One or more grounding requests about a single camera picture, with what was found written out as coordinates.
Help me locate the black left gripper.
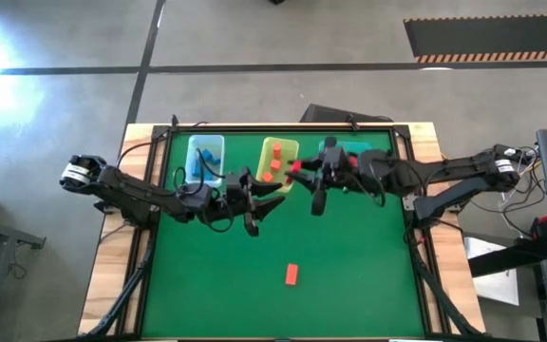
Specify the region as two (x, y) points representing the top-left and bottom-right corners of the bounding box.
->
(206, 166), (287, 238)

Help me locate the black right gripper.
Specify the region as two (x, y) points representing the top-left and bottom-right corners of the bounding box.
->
(285, 136), (358, 218)

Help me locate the yellow plastic bin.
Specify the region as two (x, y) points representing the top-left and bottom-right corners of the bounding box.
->
(255, 136), (300, 194)

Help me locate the teal plastic bin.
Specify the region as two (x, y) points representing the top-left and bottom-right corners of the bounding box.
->
(318, 139), (375, 158)

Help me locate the black flat box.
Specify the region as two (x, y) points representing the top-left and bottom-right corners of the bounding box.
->
(299, 103), (394, 124)

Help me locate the orange rectangular block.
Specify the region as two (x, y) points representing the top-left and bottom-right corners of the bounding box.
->
(284, 263), (300, 287)

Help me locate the clear white plastic bin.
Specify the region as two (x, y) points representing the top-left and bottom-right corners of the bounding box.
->
(184, 134), (226, 189)

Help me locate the wooden table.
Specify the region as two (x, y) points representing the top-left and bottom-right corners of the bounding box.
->
(77, 122), (487, 339)

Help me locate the white paper sheet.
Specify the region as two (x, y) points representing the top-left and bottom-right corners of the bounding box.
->
(462, 236), (520, 306)

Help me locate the black desk leg beam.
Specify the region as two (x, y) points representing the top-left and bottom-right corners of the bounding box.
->
(467, 232), (547, 279)

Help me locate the black hazard striped floor mat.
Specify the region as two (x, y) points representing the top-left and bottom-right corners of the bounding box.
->
(403, 13), (547, 65)

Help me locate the black aluminium table frame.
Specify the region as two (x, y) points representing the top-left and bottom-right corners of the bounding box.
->
(116, 123), (450, 341)

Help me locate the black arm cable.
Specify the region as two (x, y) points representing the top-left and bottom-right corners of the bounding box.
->
(172, 146), (230, 197)

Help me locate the black diagonal frame strut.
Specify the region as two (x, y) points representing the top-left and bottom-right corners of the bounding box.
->
(408, 237), (486, 339)
(83, 232), (159, 339)

